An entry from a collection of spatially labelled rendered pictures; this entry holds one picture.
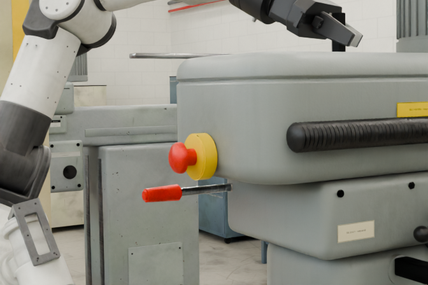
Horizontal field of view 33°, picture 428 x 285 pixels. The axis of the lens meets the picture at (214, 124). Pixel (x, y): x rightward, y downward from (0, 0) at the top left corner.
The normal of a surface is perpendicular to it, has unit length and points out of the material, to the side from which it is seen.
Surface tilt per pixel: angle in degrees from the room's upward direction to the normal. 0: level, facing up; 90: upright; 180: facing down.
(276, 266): 90
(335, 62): 63
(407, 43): 90
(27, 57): 69
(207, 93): 90
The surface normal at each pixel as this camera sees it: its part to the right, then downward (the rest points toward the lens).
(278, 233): -0.87, 0.04
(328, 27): -0.55, 0.05
